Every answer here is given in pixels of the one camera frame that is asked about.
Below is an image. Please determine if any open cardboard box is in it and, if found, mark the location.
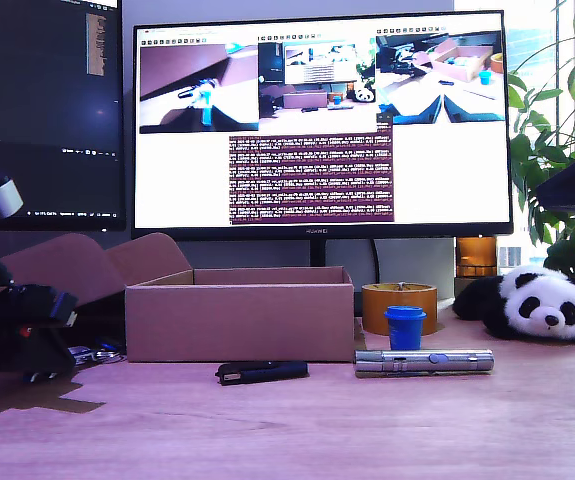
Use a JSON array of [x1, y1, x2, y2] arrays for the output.
[[0, 232, 356, 364]]

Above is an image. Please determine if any green leafy plant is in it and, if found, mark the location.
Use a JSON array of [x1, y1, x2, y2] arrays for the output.
[[506, 0, 575, 282]]

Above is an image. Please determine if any panda plush toy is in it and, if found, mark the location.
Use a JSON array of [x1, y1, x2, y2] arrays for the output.
[[451, 264, 575, 347]]

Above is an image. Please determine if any amber glass jar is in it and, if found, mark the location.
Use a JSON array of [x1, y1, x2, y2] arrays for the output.
[[455, 236, 499, 279]]

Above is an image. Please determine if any black Huawei monitor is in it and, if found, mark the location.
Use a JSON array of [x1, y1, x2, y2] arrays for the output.
[[130, 9, 515, 241]]

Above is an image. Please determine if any small blue cup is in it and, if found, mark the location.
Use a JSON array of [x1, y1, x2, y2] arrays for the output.
[[383, 305, 427, 352]]

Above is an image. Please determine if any silver metal flashlight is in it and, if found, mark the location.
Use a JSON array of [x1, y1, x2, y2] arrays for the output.
[[353, 348, 495, 378]]

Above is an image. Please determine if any yellow tape roll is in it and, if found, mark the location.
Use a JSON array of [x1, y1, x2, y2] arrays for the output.
[[360, 281, 439, 337]]

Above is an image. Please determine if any dark computer monitor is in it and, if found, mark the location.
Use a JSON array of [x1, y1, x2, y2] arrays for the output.
[[0, 0, 127, 233]]

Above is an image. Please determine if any black monitor stand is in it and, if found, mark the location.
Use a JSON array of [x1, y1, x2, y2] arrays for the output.
[[308, 238, 328, 269]]

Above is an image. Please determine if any black monitor cable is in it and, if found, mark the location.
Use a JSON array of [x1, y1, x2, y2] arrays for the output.
[[368, 238, 383, 287]]

